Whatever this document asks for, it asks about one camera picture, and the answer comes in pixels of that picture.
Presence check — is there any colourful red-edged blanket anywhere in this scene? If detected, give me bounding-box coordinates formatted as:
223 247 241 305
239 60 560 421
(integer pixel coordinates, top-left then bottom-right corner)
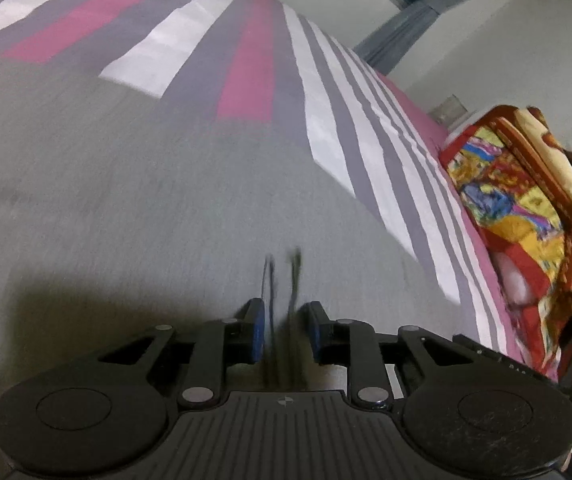
438 105 572 382

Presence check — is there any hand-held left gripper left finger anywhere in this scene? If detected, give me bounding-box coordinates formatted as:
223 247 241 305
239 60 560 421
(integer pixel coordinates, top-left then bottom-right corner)
96 298 267 408

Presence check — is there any grey curtain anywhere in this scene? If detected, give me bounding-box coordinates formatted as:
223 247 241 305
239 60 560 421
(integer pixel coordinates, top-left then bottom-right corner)
353 0 534 76

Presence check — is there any striped pink bed sheet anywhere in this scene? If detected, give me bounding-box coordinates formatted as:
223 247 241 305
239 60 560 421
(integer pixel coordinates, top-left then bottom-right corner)
0 0 524 361

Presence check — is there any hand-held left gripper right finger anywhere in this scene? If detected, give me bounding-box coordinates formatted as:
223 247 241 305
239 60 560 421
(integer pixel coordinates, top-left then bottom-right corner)
306 301 472 408

